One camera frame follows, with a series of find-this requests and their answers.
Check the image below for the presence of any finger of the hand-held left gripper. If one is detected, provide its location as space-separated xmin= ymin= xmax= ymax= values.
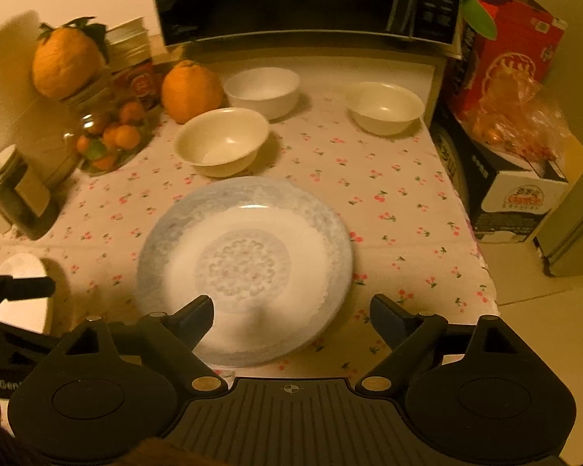
xmin=0 ymin=268 xmax=57 ymax=303
xmin=0 ymin=317 xmax=65 ymax=351

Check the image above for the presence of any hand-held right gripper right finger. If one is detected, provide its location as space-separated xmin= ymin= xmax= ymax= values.
xmin=354 ymin=294 xmax=530 ymax=395

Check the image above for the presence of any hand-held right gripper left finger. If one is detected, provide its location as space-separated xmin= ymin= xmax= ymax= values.
xmin=44 ymin=295 xmax=229 ymax=395

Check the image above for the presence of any blue patterned plate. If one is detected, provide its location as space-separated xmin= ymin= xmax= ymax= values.
xmin=136 ymin=176 xmax=355 ymax=367

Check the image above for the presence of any white ceramic bowl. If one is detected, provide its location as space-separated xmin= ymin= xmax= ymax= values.
xmin=175 ymin=107 xmax=270 ymax=178
xmin=223 ymin=69 xmax=300 ymax=120
xmin=345 ymin=82 xmax=425 ymax=137

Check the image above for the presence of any dark jar with silver lid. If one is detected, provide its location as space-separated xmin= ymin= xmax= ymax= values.
xmin=0 ymin=144 xmax=54 ymax=241

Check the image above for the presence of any floral tablecloth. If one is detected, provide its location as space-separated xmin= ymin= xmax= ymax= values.
xmin=0 ymin=85 xmax=499 ymax=384

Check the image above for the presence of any glass jar of small oranges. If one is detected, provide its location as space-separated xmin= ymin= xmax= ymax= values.
xmin=61 ymin=70 xmax=151 ymax=176

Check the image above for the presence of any black and white box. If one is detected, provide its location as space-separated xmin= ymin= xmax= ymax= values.
xmin=430 ymin=102 xmax=583 ymax=243

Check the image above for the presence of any white cutting board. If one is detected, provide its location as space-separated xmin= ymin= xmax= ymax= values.
xmin=0 ymin=10 xmax=79 ymax=190

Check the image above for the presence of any beige cabinet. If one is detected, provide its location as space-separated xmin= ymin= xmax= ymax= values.
xmin=534 ymin=121 xmax=583 ymax=277

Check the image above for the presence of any large orange with leaves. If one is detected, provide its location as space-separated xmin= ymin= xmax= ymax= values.
xmin=31 ymin=17 xmax=108 ymax=100

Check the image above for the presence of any glass jar with metal lid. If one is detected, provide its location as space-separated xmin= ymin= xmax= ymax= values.
xmin=104 ymin=17 xmax=164 ymax=112

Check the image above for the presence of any plastic bag of oranges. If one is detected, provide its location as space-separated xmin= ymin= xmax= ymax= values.
xmin=459 ymin=65 xmax=571 ymax=166

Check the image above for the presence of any red printed carton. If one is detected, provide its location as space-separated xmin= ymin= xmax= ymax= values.
xmin=447 ymin=0 xmax=569 ymax=122

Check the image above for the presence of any black microwave oven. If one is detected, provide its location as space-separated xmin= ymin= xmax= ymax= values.
xmin=146 ymin=0 xmax=472 ymax=52

